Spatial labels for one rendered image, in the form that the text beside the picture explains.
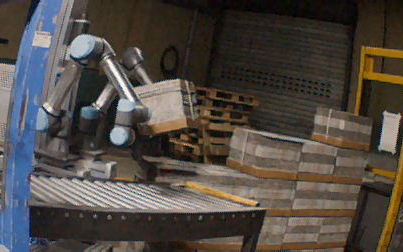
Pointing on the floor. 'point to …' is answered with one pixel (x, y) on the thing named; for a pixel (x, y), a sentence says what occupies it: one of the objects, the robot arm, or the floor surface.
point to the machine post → (24, 123)
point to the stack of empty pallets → (184, 147)
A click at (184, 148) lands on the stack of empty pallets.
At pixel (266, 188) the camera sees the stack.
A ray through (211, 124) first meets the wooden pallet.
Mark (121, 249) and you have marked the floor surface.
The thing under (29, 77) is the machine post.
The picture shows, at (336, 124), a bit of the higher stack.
